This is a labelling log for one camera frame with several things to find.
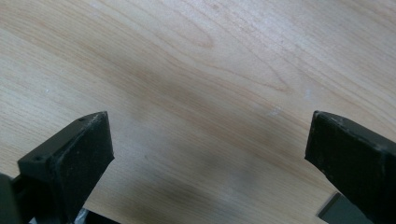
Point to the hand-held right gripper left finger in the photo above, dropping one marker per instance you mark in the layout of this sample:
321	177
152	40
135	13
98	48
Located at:
73	165

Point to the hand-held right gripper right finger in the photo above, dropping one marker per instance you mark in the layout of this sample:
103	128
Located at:
355	161

